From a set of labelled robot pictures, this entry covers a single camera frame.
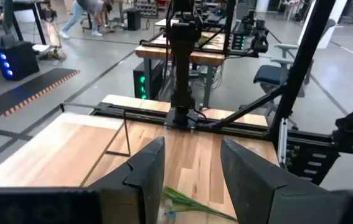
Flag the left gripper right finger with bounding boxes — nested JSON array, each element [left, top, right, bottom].
[[220, 139, 320, 224]]

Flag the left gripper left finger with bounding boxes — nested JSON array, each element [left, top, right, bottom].
[[88, 136, 166, 224]]

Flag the blue flower bunch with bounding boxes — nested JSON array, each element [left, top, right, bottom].
[[160, 185, 238, 223]]

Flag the black tower green LEDs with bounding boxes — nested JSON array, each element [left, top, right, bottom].
[[132, 60, 164, 100]]

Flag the black office chair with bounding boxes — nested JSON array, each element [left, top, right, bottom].
[[253, 43, 316, 118]]

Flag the white pillar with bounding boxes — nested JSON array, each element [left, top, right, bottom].
[[297, 0, 349, 50]]

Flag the neighbouring wooden workstation table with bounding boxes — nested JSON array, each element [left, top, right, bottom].
[[134, 18, 272, 108]]

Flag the black box green lights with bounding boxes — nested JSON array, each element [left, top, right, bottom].
[[230, 30, 246, 51]]

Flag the black mat orange-striped edge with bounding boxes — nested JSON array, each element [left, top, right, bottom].
[[0, 67, 81, 118]]

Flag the white power strip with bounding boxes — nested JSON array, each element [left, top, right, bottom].
[[32, 43, 68, 62]]

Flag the black computer tower with LEDs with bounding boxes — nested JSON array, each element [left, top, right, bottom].
[[0, 40, 40, 82]]

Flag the person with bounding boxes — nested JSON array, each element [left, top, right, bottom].
[[59, 0, 114, 40]]

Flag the wooden shelf black frame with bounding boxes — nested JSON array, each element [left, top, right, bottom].
[[0, 102, 133, 189]]

